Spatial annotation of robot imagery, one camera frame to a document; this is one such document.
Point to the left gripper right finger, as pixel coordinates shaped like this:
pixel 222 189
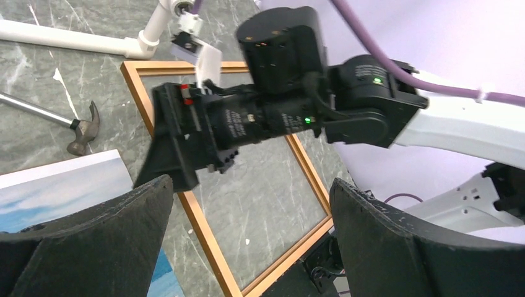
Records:
pixel 388 252

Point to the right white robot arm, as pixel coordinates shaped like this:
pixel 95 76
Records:
pixel 362 101

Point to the building photo print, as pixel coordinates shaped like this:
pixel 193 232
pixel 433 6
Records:
pixel 45 193

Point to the brown wooden picture frame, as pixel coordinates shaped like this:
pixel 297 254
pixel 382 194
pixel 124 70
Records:
pixel 133 71

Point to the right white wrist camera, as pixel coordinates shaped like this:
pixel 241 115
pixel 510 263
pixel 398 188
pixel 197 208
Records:
pixel 206 59

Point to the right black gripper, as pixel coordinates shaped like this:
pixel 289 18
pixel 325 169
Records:
pixel 198 128

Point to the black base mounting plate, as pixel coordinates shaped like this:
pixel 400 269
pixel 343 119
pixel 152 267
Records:
pixel 313 274

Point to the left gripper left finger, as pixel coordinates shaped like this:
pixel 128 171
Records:
pixel 110 249

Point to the white pvc pipe stand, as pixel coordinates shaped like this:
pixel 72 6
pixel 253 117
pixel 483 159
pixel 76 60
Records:
pixel 141 47

